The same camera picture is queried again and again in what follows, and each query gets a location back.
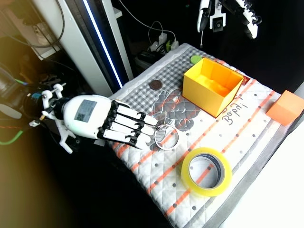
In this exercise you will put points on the yellow box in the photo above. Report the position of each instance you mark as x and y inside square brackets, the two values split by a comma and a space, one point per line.
[204, 95]

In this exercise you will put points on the white column with blue light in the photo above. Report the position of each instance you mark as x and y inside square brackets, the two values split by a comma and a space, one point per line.
[78, 47]

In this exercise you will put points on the brown round disc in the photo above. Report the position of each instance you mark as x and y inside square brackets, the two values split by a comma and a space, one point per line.
[155, 84]

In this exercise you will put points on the black power adapter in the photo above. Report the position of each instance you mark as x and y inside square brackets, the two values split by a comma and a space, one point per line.
[147, 56]

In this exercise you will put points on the grey quilt with printed bear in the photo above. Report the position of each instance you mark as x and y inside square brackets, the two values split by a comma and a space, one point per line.
[166, 171]

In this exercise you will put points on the green plug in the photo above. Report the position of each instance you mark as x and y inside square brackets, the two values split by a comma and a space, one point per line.
[168, 45]

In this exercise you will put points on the white charger plug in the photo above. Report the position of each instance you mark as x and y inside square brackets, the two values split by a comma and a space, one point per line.
[175, 44]
[162, 38]

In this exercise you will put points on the green round disc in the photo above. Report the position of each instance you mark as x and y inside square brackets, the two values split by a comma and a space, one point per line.
[196, 59]

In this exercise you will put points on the yellow tape roll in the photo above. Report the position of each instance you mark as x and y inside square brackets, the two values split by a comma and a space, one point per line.
[206, 191]

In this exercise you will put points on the orange block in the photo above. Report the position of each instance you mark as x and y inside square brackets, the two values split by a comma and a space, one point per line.
[285, 109]

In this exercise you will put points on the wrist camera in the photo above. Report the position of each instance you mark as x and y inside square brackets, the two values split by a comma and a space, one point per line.
[217, 23]

